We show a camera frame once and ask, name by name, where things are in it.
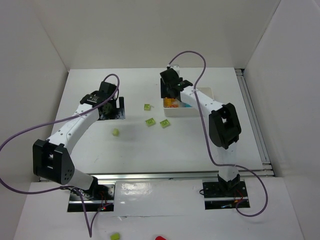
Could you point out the yellow lego long brick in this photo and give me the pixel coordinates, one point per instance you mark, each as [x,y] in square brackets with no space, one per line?
[168,102]

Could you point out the small green lego cube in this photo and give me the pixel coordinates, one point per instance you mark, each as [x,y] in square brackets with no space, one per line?
[115,132]

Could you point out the green lego near tray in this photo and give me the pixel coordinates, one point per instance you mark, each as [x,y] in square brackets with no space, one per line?
[147,107]

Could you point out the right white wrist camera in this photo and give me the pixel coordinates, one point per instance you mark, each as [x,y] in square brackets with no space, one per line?
[174,67]

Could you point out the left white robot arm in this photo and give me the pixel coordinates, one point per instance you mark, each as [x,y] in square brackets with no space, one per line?
[52,157]

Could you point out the green lego on floor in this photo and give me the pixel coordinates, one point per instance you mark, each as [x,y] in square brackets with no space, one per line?
[115,236]

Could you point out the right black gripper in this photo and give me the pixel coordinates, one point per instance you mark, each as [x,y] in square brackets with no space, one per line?
[166,89]

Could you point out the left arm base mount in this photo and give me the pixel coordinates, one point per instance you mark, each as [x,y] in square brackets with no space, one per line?
[104,200]

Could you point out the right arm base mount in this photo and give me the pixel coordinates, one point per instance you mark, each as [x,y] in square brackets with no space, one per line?
[217,199]

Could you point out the orange printed lego brick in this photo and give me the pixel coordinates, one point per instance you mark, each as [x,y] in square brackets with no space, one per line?
[172,106]

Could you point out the white three-compartment tray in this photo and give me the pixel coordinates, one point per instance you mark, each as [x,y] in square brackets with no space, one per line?
[180,111]

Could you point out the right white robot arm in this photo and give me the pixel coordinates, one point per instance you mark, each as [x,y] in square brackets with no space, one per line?
[223,123]

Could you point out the aluminium rail right side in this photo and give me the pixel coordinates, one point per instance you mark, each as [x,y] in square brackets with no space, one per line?
[266,164]

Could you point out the green lego printed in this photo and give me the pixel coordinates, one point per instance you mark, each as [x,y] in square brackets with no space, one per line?
[165,123]
[150,122]

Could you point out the red object at bottom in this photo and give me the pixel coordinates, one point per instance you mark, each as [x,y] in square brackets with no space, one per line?
[160,238]

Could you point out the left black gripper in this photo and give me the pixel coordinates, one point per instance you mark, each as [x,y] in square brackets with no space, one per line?
[116,107]

